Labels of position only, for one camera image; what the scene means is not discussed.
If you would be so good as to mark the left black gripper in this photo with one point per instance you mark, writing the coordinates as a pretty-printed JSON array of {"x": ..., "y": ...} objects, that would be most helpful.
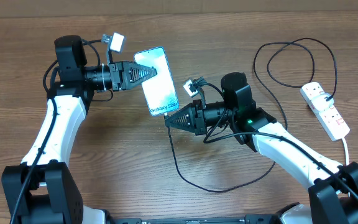
[{"x": 124, "y": 81}]

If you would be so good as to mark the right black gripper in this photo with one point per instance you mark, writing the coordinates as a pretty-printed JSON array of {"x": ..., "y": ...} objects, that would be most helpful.
[{"x": 196, "y": 122}]

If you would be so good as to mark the Samsung Galaxy smartphone blue screen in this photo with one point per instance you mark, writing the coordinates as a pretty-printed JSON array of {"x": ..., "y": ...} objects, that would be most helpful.
[{"x": 159, "y": 91}]

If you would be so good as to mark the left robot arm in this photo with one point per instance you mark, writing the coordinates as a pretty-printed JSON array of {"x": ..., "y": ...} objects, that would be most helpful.
[{"x": 41, "y": 189}]

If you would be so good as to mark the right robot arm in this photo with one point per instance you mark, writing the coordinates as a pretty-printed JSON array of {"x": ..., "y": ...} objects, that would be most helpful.
[{"x": 332, "y": 187}]

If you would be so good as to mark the white charger plug adapter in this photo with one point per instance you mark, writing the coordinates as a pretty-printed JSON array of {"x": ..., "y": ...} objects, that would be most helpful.
[{"x": 321, "y": 102}]

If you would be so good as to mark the white power strip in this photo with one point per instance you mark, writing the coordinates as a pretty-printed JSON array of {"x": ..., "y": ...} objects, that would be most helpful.
[{"x": 330, "y": 119}]

